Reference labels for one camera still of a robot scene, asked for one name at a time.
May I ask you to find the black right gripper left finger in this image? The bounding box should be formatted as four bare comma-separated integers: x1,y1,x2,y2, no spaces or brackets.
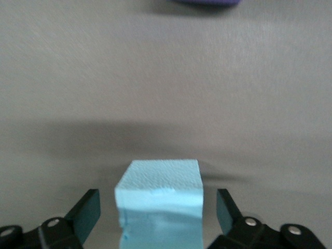
38,189,101,249

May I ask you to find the light blue foam block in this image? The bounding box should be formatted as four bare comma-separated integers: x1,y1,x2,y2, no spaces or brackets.
114,159,203,249

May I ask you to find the purple foam block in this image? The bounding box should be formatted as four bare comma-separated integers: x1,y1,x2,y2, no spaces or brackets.
168,0,241,8

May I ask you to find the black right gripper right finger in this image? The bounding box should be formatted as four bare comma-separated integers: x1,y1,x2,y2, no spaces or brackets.
207,188,265,249

